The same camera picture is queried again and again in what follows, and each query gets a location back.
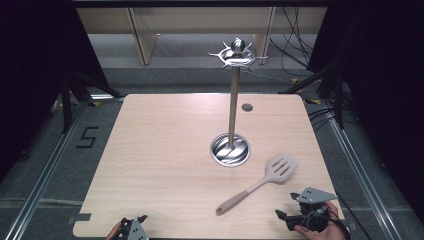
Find beige slotted spatula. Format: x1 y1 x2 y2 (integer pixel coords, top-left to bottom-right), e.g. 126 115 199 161
215 152 299 216

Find beige wooden cabinet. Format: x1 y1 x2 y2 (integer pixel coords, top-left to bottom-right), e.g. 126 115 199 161
76 6 328 66

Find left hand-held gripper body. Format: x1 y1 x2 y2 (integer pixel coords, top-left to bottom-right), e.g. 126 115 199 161
118 217 150 240

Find person's right hand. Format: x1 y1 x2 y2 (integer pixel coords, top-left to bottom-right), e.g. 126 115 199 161
293 200 348 240

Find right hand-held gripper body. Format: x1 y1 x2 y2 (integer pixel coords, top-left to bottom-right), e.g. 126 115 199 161
285 186 339 233

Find person's left hand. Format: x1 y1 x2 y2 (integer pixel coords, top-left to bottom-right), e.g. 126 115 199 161
105 222 123 240

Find black floor cables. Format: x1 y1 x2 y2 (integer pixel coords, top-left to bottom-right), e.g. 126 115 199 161
307 105 338 132

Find bundle of black cables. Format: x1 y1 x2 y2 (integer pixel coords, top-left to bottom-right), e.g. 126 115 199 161
269 6 315 69

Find metal utensil stand with hooks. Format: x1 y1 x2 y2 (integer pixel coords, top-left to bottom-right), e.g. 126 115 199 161
207 37 269 168

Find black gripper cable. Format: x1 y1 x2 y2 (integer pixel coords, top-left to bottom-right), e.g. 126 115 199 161
335 192 373 240

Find black curtain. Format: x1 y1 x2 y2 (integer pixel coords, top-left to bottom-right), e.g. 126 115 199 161
0 0 113 183
306 0 424 216

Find aluminium floor rail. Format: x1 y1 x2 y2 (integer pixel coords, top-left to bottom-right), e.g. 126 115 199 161
320 99 401 240
2 94 116 240

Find black metal stand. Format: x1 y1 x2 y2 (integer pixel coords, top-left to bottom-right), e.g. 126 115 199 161
60 70 125 135
279 62 346 130

